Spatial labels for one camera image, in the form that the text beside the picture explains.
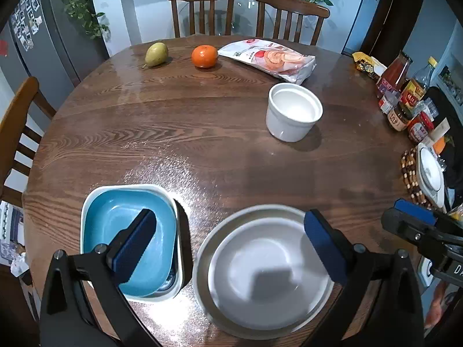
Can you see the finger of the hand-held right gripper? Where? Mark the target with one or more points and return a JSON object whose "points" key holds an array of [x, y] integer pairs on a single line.
{"points": [[401, 226], [414, 211]]}

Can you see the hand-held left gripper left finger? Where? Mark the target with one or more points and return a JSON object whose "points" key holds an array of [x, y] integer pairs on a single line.
{"points": [[134, 245]]}

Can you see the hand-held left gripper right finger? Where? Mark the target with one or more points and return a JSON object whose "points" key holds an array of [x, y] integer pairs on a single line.
{"points": [[323, 249]]}

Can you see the blue leaf-shaped dish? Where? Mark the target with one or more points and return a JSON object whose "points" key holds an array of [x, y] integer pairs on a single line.
{"points": [[108, 224]]}

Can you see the blue-patterned square plate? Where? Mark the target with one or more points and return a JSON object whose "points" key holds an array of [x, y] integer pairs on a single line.
{"points": [[168, 283]]}

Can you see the large grey-white bowl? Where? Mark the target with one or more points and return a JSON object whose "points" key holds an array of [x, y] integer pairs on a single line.
{"points": [[200, 271]]}

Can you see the medium white bowl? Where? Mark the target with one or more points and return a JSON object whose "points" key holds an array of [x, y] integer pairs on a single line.
{"points": [[253, 278]]}

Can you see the small white ramekin bowl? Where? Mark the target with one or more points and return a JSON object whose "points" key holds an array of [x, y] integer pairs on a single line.
{"points": [[294, 112]]}

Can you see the person's right hand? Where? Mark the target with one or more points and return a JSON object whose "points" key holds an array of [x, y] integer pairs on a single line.
{"points": [[439, 303]]}

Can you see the white container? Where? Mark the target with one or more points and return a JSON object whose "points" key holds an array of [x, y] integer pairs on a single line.
{"points": [[423, 271]]}

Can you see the wooden bead trivet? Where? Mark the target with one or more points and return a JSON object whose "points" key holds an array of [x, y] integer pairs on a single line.
{"points": [[408, 173]]}

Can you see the yellow plastic bag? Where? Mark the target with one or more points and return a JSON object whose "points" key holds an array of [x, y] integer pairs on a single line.
{"points": [[457, 213]]}

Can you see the orange fruit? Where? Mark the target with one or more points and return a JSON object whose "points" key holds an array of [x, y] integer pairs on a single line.
{"points": [[439, 146]]}

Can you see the red chili jar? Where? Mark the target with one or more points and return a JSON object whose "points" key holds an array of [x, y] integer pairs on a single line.
{"points": [[419, 130]]}

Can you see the brown sauce jar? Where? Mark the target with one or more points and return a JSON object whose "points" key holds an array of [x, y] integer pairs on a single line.
{"points": [[398, 119]]}

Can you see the yellow-capped oil bottle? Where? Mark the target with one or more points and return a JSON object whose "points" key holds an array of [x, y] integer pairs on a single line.
{"points": [[416, 86]]}

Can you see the red sauce bottle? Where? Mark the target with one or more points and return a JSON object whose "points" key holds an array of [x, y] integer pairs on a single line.
{"points": [[392, 76]]}

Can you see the yellow snack packet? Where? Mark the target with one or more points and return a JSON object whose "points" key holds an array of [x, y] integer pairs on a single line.
{"points": [[367, 64]]}

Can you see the green pear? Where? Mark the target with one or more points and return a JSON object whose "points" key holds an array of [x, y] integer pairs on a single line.
{"points": [[156, 54]]}

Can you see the dark wooden door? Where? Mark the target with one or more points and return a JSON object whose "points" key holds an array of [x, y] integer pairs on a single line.
{"points": [[394, 18]]}

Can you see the white snack bag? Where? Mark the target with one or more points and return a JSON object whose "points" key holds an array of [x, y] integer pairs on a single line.
{"points": [[271, 58]]}

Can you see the orange mandarin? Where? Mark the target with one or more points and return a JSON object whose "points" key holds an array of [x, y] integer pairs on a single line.
{"points": [[204, 56]]}

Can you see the grey refrigerator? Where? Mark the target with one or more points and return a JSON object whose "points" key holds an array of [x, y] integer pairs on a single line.
{"points": [[54, 39]]}

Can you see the diamond red paper cutout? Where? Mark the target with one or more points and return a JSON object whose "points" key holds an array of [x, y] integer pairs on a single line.
{"points": [[3, 47]]}

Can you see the trailing green vine plant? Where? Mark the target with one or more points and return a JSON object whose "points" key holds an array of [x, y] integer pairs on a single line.
{"points": [[81, 7]]}

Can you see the group of fridge photo magnets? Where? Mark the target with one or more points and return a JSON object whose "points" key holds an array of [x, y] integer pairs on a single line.
{"points": [[25, 18]]}

